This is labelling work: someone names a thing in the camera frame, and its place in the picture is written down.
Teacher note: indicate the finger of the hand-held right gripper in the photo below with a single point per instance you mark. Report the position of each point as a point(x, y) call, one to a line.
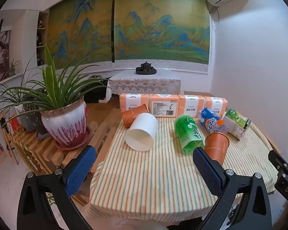
point(277, 159)

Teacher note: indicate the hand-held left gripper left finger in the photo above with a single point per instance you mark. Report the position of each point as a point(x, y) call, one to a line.
point(79, 172)

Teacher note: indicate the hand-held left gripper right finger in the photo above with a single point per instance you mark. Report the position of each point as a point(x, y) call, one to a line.
point(208, 172)

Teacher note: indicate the white paper cup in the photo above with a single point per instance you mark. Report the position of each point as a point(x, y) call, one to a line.
point(141, 134)

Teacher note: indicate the orange paper cup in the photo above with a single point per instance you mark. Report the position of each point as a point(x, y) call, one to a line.
point(217, 146)
point(133, 117)

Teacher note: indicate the pink plant saucer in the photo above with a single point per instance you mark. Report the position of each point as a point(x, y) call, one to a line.
point(73, 145)

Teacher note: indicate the wooden slatted bench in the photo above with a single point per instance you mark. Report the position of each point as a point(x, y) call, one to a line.
point(45, 153)

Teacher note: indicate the green plastic bottle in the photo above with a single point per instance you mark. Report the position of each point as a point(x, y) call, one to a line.
point(188, 133)

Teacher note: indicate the orange soda bottle blue label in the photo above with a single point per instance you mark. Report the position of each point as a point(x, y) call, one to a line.
point(212, 122)

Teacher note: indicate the green plant in white purple pot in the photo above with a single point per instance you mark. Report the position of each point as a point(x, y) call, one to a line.
point(64, 122)

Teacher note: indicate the green and white drink carton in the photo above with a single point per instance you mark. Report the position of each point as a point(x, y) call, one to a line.
point(237, 124)

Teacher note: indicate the striped tablecloth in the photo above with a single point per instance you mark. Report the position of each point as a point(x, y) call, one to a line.
point(146, 179)

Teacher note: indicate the orange tissue pack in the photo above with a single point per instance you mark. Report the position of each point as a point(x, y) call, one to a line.
point(163, 105)
point(190, 105)
point(216, 105)
point(132, 101)

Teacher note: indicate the green plant in grey pot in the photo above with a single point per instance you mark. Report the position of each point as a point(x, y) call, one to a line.
point(34, 115)

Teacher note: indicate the wooden stand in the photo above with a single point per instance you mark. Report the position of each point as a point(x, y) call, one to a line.
point(7, 139)

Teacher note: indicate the dark chair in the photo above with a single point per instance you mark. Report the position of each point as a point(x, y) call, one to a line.
point(96, 91)

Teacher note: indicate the lace-covered side table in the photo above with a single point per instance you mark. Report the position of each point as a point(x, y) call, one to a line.
point(144, 83)

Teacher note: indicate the dark tea tray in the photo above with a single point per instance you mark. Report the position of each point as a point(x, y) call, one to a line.
point(146, 71)

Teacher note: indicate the small green plant on ledge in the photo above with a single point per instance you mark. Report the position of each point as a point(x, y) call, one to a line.
point(14, 68)

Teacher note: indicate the dark teapot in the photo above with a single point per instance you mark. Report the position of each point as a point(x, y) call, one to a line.
point(146, 65)

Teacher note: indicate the ink painting scroll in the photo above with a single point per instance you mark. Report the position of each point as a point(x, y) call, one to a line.
point(0, 55)

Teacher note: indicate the air conditioner pipe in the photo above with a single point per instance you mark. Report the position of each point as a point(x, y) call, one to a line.
point(212, 12)

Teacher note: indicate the wooden wall shelf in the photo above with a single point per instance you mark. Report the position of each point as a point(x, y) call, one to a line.
point(42, 38)

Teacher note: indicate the landscape painting wall hanging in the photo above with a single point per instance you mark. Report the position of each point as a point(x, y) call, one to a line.
point(81, 28)
point(158, 28)

